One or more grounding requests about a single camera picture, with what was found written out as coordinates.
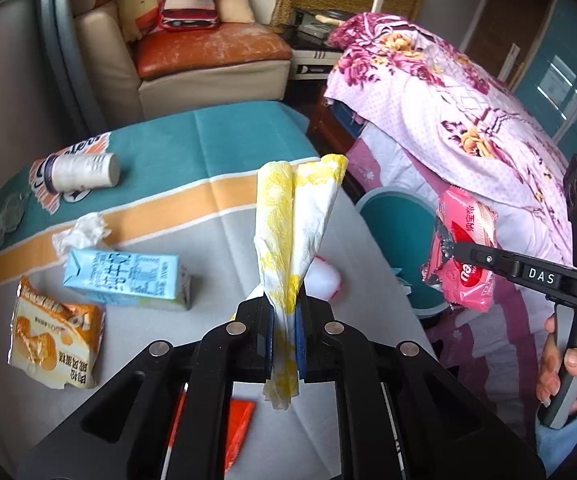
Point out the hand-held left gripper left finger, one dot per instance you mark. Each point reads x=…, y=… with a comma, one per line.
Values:
x=268, y=350

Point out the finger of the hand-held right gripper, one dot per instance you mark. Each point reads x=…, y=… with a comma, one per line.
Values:
x=508, y=265

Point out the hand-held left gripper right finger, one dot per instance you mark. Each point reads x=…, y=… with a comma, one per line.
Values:
x=302, y=355

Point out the pink snack wrapper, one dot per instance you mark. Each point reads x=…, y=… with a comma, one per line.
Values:
x=468, y=225

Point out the red orange snack packet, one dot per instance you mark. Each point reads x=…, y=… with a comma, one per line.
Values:
x=241, y=420

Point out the white jelly cup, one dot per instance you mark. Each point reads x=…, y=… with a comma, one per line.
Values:
x=326, y=280

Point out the yellow white tissue packet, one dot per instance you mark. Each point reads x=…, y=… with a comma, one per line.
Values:
x=293, y=240

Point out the teal trash bin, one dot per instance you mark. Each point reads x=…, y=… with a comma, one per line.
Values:
x=393, y=230

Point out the light blue milk carton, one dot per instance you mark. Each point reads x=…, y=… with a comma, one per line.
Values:
x=123, y=275

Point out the orange cake packet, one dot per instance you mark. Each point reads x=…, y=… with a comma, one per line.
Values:
x=53, y=335

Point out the white tissue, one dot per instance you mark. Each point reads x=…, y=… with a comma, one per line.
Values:
x=81, y=235

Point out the white plastic bottle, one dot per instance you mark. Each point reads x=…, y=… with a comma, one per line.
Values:
x=86, y=172

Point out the pink white bedsheet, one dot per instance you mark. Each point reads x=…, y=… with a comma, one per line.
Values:
x=493, y=360

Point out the pink floral quilt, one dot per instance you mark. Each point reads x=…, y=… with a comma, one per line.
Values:
x=443, y=110

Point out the striped teal grey tablecloth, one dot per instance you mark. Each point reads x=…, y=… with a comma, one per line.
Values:
x=193, y=170

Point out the brown wooden door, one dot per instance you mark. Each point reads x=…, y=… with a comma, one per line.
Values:
x=498, y=35

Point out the orange seat cushion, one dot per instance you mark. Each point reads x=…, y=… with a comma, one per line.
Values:
x=208, y=47

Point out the cream leather sofa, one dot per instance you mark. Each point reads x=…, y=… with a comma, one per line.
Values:
x=108, y=60

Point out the white pillow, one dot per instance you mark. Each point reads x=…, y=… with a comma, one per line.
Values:
x=236, y=2

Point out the yellow cartoon pillow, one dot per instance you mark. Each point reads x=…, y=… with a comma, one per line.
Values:
x=138, y=0

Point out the wooden bed frame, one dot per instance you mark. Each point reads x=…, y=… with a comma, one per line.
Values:
x=333, y=130

